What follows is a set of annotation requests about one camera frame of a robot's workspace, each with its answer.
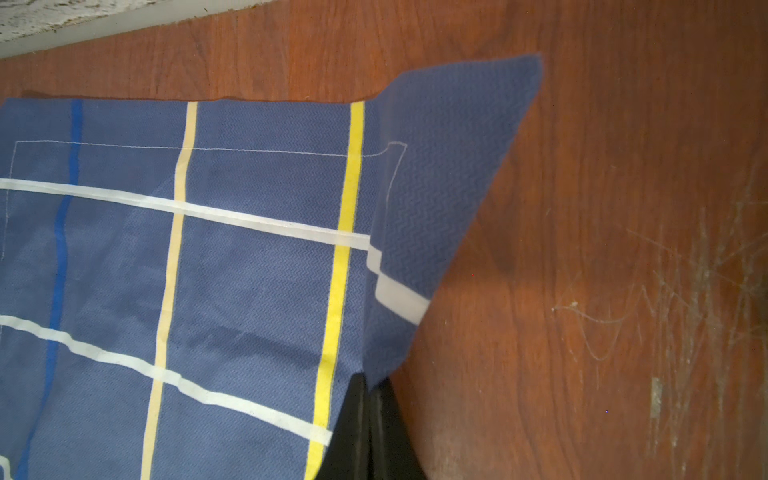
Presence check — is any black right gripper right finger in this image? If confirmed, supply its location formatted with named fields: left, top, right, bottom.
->
left=370, top=379, right=427, bottom=480

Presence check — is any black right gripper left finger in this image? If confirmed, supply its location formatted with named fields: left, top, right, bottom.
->
left=316, top=373, right=370, bottom=480

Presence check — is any blue plaid pillowcase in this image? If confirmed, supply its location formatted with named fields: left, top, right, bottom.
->
left=1, top=56, right=542, bottom=479

